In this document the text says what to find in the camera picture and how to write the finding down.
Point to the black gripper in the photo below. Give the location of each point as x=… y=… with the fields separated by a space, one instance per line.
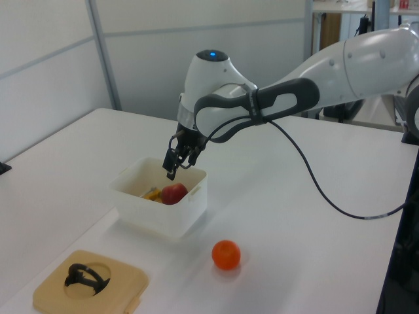
x=188 y=140

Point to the red toy apple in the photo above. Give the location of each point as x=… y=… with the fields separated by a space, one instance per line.
x=173 y=193

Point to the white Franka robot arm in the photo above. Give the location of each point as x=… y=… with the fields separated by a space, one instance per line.
x=360 y=65

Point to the yellow toy in container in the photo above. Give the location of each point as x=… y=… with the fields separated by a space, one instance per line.
x=152 y=195

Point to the white plastic container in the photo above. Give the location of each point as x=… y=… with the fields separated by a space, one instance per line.
x=154 y=217

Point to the orange toy fruit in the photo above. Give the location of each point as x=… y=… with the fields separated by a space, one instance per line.
x=226 y=255

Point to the beige container lid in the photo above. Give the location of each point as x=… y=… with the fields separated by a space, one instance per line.
x=127 y=281

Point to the black electronic box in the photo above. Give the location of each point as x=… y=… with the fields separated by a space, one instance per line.
x=340 y=112

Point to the black table clamp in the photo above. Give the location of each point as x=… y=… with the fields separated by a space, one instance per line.
x=4 y=168

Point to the dark vertical frame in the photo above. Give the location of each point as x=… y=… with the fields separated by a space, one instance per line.
x=401 y=261

